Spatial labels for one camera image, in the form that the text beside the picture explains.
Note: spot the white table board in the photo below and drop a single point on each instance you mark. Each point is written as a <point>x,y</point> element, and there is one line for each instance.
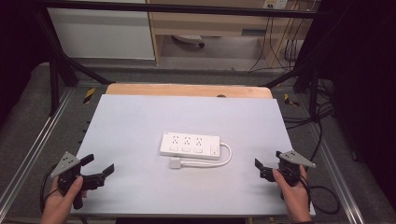
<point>174,115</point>

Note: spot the white plug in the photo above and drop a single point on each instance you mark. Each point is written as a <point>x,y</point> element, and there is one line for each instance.
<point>175,163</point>

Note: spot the person's right hand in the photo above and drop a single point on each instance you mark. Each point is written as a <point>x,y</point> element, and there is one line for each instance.
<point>292,196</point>

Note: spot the person's left hand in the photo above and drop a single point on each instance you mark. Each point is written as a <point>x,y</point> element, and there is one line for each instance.
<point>59,202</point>

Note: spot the white wall outlet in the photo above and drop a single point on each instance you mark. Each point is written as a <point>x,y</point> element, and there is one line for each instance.
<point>275,3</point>

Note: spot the black metal frame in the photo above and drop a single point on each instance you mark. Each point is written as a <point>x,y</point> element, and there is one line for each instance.
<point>174,7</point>

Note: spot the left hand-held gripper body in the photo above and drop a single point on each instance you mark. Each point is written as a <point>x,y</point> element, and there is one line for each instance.
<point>66,164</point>

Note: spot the yellow black tape strip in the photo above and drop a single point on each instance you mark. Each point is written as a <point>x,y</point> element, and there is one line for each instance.
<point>290,100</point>
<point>89,95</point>

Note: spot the white cabinet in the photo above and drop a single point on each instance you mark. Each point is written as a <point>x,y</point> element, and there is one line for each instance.
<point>99,34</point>

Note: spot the black curtain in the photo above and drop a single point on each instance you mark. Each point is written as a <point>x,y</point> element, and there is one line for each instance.
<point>18,46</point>
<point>364,77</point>

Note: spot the white power strip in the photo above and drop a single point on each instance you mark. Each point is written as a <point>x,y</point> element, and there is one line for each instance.
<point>190,145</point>

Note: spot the light wooden desk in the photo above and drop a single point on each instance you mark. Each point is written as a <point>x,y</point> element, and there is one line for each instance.
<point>211,26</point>

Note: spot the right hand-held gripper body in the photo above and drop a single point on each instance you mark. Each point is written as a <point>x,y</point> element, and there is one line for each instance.
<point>291,169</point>

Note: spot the wooden table board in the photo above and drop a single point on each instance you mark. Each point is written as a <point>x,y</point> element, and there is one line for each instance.
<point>186,90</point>

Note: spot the aluminium rail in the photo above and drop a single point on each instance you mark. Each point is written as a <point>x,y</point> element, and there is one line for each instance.
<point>336,174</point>
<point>34,146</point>

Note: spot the white extension socket with black plug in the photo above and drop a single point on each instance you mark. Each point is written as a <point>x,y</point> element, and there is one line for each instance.
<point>188,39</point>

